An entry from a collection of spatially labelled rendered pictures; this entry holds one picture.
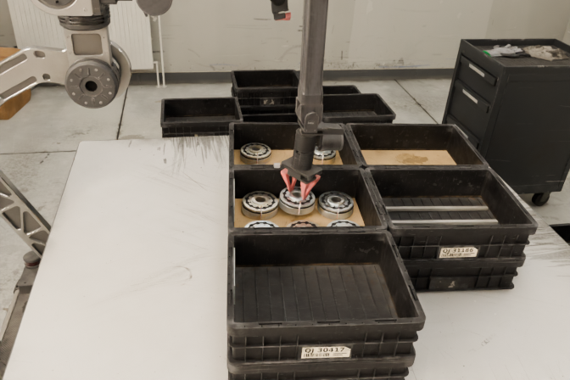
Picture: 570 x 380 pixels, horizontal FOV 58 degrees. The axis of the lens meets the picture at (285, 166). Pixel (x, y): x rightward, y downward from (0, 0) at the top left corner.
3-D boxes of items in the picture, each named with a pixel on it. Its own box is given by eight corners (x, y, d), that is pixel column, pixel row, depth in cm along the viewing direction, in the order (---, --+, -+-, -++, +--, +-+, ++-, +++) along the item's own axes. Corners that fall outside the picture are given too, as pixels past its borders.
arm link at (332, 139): (298, 101, 138) (305, 112, 130) (339, 103, 140) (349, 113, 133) (294, 142, 143) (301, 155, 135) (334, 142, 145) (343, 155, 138)
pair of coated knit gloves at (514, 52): (491, 58, 270) (492, 53, 268) (473, 47, 285) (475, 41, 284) (533, 58, 274) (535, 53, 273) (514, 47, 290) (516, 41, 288)
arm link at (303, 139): (294, 123, 138) (298, 133, 133) (319, 124, 140) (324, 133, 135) (291, 146, 142) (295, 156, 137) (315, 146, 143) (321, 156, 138)
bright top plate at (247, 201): (243, 212, 143) (243, 210, 142) (242, 192, 151) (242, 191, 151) (278, 212, 144) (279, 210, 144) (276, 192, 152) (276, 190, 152)
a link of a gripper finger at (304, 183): (298, 187, 151) (302, 159, 146) (317, 198, 147) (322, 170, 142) (283, 196, 146) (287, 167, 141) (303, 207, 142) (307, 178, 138)
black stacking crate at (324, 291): (227, 369, 104) (226, 330, 98) (228, 269, 130) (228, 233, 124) (416, 361, 108) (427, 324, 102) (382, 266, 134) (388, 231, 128)
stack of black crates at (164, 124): (166, 201, 268) (159, 123, 245) (166, 171, 293) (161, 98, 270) (243, 197, 275) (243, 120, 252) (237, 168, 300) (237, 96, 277)
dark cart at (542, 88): (461, 216, 295) (504, 66, 249) (429, 175, 333) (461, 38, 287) (554, 209, 306) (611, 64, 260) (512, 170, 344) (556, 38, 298)
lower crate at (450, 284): (376, 296, 139) (382, 263, 133) (354, 228, 165) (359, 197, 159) (516, 293, 143) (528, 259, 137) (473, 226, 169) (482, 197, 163)
